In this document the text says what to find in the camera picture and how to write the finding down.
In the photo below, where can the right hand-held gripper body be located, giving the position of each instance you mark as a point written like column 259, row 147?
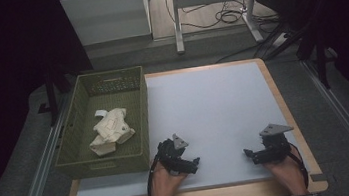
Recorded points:
column 276, row 147

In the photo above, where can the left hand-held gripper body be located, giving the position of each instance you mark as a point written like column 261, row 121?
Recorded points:
column 169, row 152

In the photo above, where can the green plastic basket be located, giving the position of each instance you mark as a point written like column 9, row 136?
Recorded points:
column 108, row 153

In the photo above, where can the cream cloth towel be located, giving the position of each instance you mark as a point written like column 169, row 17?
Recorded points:
column 111, row 131

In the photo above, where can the grey tape piece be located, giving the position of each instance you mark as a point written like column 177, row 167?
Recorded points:
column 319, row 177

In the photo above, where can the white table mat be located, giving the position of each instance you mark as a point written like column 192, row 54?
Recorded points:
column 214, row 106

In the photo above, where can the white power strip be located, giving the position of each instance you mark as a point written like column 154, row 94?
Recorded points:
column 280, row 39

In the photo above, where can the black stand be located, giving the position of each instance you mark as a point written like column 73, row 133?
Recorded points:
column 51, row 99

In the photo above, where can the white cabinet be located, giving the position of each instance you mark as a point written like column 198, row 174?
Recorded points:
column 105, row 17

